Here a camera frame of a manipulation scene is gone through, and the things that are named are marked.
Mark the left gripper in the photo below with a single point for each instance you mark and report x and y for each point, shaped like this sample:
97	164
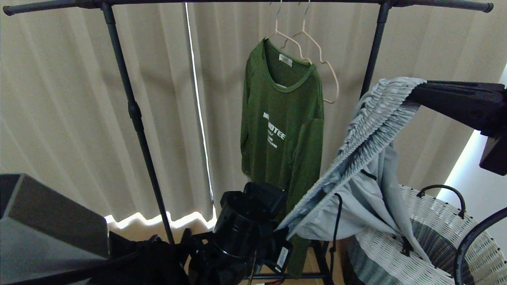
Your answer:
237	233

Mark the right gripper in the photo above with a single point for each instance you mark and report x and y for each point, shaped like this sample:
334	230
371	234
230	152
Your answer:
497	150

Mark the green printed shirt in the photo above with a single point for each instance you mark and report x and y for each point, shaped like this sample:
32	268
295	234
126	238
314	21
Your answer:
285	150

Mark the pale grey shorts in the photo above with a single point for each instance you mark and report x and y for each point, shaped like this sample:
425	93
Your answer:
372	198

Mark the pink clothes hanger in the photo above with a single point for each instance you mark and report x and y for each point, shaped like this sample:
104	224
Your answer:
276	27
338	89

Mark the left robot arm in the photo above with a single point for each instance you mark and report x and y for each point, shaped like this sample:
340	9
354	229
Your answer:
39	221

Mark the white laundry basket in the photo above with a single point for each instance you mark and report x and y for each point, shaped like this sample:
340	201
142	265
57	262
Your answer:
396	261

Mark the black clothes rack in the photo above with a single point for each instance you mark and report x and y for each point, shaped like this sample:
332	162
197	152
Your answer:
134	111

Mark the beige curtain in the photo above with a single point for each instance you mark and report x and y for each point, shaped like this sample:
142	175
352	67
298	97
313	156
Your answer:
59	99

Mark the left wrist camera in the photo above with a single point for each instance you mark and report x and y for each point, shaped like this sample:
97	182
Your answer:
265	198

